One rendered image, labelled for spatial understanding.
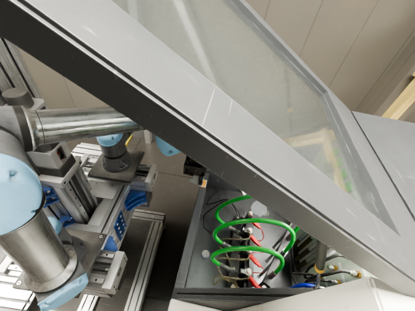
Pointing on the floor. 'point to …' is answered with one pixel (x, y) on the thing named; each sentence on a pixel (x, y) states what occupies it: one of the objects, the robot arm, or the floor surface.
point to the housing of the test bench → (393, 152)
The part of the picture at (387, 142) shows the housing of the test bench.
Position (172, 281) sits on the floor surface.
